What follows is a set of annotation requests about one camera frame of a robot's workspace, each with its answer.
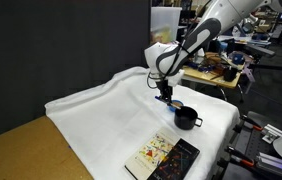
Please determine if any small aluminium bracket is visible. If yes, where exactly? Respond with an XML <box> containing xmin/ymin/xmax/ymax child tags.
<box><xmin>261</xmin><ymin>124</ymin><xmax>282</xmax><ymax>144</ymax></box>

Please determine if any blue bowl of cereal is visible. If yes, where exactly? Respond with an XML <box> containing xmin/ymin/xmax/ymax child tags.
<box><xmin>169</xmin><ymin>100</ymin><xmax>183</xmax><ymax>112</ymax></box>

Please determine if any orange handled clamp near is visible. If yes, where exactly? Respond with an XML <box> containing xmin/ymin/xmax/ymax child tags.
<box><xmin>217</xmin><ymin>146</ymin><xmax>257</xmax><ymax>170</ymax></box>

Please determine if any dark grey curtain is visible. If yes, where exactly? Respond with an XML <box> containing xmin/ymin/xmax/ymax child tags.
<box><xmin>0</xmin><ymin>0</ymin><xmax>151</xmax><ymax>134</ymax></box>

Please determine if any black perforated mounting board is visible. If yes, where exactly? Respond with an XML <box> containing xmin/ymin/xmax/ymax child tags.
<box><xmin>221</xmin><ymin>126</ymin><xmax>282</xmax><ymax>180</ymax></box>

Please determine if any orange handled clamp far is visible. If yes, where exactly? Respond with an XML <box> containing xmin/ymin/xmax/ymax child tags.
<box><xmin>240</xmin><ymin>115</ymin><xmax>263</xmax><ymax>131</ymax></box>

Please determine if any cluttered wooden desk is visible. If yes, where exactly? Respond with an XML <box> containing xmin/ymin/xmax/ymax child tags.
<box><xmin>182</xmin><ymin>66</ymin><xmax>243</xmax><ymax>102</ymax></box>

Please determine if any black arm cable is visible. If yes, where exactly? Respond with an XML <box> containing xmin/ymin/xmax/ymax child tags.
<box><xmin>146</xmin><ymin>0</ymin><xmax>215</xmax><ymax>90</ymax></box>

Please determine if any black cup with handle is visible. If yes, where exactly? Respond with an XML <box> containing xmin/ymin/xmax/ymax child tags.
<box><xmin>174</xmin><ymin>106</ymin><xmax>203</xmax><ymax>130</ymax></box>

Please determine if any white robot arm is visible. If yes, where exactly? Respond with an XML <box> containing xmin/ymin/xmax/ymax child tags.
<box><xmin>144</xmin><ymin>0</ymin><xmax>282</xmax><ymax>104</ymax></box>

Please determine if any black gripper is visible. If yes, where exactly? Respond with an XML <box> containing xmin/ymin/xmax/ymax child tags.
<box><xmin>157</xmin><ymin>80</ymin><xmax>173</xmax><ymax>102</ymax></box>

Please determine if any aluminium extrusion rail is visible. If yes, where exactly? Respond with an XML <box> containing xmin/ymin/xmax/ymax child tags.
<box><xmin>256</xmin><ymin>152</ymin><xmax>282</xmax><ymax>176</ymax></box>

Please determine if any grey pen with blue cap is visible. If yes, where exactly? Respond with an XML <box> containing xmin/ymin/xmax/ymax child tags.
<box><xmin>155</xmin><ymin>96</ymin><xmax>181</xmax><ymax>109</ymax></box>

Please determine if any clear plastic storage bin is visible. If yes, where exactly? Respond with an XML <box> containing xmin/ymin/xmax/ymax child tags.
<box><xmin>150</xmin><ymin>7</ymin><xmax>182</xmax><ymax>44</ymax></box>

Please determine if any white tablecloth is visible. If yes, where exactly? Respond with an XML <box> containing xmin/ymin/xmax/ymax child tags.
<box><xmin>45</xmin><ymin>67</ymin><xmax>239</xmax><ymax>180</ymax></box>

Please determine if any orange handled clamp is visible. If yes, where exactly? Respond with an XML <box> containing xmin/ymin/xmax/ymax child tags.
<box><xmin>240</xmin><ymin>115</ymin><xmax>263</xmax><ymax>131</ymax></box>
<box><xmin>217</xmin><ymin>146</ymin><xmax>257</xmax><ymax>170</ymax></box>

